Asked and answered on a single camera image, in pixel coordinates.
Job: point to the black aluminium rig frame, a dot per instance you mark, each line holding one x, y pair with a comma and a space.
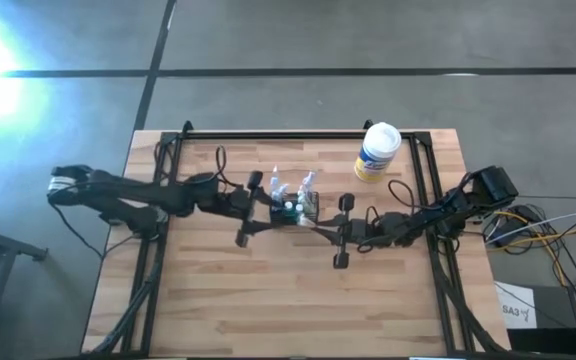
293, 135

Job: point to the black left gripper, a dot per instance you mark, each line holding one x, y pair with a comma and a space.
235, 202

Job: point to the purple toothbrush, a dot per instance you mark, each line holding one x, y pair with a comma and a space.
310, 177
313, 195

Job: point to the white SA3 paper sign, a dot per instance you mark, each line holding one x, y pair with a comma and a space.
515, 310

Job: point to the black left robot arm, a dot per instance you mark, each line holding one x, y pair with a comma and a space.
133, 192

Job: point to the teal mouthwash bottle white cap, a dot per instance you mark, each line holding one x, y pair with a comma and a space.
299, 206
288, 205

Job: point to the black case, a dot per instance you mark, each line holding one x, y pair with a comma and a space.
558, 342

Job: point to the green toothbrush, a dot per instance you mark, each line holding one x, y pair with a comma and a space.
302, 192

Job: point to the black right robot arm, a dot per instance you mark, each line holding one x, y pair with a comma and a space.
433, 215

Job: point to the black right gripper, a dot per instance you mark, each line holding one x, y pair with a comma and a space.
355, 232

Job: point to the Lysol wipes canister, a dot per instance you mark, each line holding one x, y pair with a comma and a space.
380, 142

